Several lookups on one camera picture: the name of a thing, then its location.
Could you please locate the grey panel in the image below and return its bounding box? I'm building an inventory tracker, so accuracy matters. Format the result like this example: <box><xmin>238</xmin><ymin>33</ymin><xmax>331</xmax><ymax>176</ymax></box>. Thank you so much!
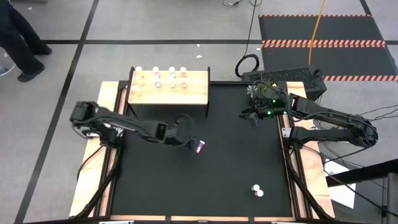
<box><xmin>386</xmin><ymin>172</ymin><xmax>398</xmax><ymax>224</ymax></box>

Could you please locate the succulent plant in pot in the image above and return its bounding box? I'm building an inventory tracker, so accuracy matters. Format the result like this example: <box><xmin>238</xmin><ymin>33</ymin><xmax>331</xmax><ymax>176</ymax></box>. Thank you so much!
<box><xmin>246</xmin><ymin>81</ymin><xmax>265</xmax><ymax>98</ymax></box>

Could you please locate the black coiled cable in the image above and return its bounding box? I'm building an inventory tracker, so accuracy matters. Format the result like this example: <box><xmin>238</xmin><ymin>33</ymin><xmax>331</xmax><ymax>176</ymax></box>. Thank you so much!
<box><xmin>234</xmin><ymin>0</ymin><xmax>261</xmax><ymax>78</ymax></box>

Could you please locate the black perforated computer case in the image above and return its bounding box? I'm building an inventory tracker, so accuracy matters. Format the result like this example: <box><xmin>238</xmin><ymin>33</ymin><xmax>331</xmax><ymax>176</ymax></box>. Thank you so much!
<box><xmin>241</xmin><ymin>66</ymin><xmax>328</xmax><ymax>105</ymax></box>

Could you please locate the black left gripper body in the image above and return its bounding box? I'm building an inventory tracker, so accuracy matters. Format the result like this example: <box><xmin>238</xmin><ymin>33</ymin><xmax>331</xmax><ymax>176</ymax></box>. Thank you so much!
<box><xmin>166</xmin><ymin>119</ymin><xmax>197</xmax><ymax>147</ymax></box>

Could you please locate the black hazard-striped floor mat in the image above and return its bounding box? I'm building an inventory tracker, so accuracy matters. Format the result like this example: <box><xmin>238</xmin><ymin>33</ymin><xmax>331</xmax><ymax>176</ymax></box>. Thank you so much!
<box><xmin>258</xmin><ymin>14</ymin><xmax>387</xmax><ymax>48</ymax></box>
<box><xmin>262</xmin><ymin>40</ymin><xmax>398</xmax><ymax>82</ymax></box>

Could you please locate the white paper sheet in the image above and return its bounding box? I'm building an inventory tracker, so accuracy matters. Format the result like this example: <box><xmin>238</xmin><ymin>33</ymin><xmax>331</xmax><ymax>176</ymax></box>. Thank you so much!
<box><xmin>323</xmin><ymin>157</ymin><xmax>357</xmax><ymax>210</ymax></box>

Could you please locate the black angled beam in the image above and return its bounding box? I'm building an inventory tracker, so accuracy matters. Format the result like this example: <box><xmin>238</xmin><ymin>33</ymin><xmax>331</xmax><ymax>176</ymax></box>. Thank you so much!
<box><xmin>325</xmin><ymin>158</ymin><xmax>398</xmax><ymax>188</ymax></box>

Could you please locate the person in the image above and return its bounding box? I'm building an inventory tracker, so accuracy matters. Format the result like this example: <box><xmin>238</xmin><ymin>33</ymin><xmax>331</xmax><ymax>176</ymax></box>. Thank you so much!
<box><xmin>0</xmin><ymin>0</ymin><xmax>53</xmax><ymax>83</ymax></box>

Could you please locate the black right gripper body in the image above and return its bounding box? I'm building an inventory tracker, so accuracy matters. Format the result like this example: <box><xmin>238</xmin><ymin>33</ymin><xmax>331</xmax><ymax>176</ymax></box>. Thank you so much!
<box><xmin>248</xmin><ymin>90</ymin><xmax>292</xmax><ymax>129</ymax></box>

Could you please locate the black diagonal frame brace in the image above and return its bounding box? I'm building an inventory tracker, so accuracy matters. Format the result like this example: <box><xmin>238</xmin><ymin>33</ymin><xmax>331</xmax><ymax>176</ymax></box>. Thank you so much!
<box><xmin>283</xmin><ymin>149</ymin><xmax>332</xmax><ymax>220</ymax></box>
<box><xmin>73</xmin><ymin>149</ymin><xmax>122</xmax><ymax>218</ymax></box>

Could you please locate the wooden shelf with black frame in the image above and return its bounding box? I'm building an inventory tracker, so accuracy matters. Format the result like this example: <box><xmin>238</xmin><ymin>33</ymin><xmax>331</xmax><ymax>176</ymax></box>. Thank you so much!
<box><xmin>128</xmin><ymin>65</ymin><xmax>211</xmax><ymax>118</ymax></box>

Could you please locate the wooden table side board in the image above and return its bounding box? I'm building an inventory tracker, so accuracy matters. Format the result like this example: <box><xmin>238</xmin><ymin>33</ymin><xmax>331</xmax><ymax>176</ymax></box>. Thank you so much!
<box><xmin>68</xmin><ymin>81</ymin><xmax>125</xmax><ymax>218</ymax></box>
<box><xmin>285</xmin><ymin>81</ymin><xmax>336</xmax><ymax>218</ymax></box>

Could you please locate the yellow hanging cable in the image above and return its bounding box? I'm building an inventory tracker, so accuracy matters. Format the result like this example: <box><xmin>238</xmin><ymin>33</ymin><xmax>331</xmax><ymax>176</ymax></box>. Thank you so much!
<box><xmin>307</xmin><ymin>0</ymin><xmax>328</xmax><ymax>66</ymax></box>

